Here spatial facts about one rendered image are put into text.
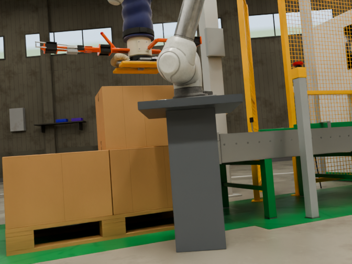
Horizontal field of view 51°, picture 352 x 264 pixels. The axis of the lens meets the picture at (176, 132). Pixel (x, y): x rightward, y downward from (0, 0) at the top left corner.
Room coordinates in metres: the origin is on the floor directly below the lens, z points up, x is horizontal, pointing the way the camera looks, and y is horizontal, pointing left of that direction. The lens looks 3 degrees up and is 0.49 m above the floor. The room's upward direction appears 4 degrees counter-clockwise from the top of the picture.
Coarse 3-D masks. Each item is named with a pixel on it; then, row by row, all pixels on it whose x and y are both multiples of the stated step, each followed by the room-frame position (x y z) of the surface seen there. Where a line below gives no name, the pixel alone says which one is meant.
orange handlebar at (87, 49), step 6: (156, 42) 2.38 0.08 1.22; (42, 48) 2.33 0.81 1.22; (66, 48) 2.37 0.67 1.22; (84, 48) 2.41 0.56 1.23; (90, 48) 2.43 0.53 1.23; (96, 48) 2.44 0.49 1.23; (114, 48) 2.49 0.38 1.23; (120, 48) 2.51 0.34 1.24; (126, 48) 2.52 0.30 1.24; (150, 48) 2.50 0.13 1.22
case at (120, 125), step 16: (96, 96) 2.57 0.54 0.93; (112, 96) 2.32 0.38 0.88; (128, 96) 2.35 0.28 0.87; (144, 96) 2.38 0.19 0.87; (160, 96) 2.42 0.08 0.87; (96, 112) 2.63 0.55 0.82; (112, 112) 2.32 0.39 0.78; (128, 112) 2.35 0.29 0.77; (112, 128) 2.31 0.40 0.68; (128, 128) 2.35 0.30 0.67; (144, 128) 2.38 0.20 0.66; (160, 128) 2.41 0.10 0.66; (112, 144) 2.31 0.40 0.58; (128, 144) 2.34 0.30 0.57; (144, 144) 2.38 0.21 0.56; (160, 144) 2.41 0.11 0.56
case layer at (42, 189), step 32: (32, 160) 2.12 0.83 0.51; (64, 160) 2.18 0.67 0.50; (96, 160) 2.25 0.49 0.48; (128, 160) 2.33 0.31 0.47; (160, 160) 2.41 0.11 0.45; (32, 192) 2.11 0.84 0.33; (64, 192) 2.18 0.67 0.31; (96, 192) 2.25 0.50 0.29; (128, 192) 2.32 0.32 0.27; (160, 192) 2.40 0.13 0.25; (32, 224) 2.11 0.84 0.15
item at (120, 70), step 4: (116, 68) 2.57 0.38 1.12; (120, 68) 2.58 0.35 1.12; (124, 68) 2.59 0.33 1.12; (128, 68) 2.60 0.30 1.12; (132, 68) 2.61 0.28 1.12; (136, 68) 2.62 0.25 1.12; (148, 68) 2.66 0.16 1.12; (152, 68) 2.67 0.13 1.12; (156, 68) 2.70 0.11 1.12; (116, 72) 2.63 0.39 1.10; (120, 72) 2.64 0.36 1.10; (124, 72) 2.65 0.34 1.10; (128, 72) 2.66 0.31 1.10; (132, 72) 2.67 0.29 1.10; (136, 72) 2.68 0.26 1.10; (140, 72) 2.69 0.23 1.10; (144, 72) 2.70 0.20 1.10; (148, 72) 2.71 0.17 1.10; (152, 72) 2.72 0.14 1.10; (156, 72) 2.73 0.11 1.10
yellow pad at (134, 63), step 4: (136, 60) 2.47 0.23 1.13; (152, 60) 2.52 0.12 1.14; (120, 64) 2.43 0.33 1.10; (124, 64) 2.42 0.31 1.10; (128, 64) 2.43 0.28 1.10; (132, 64) 2.44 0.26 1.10; (136, 64) 2.45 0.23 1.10; (140, 64) 2.46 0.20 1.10; (144, 64) 2.46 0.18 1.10; (148, 64) 2.47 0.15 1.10; (152, 64) 2.48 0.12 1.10; (156, 64) 2.49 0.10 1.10
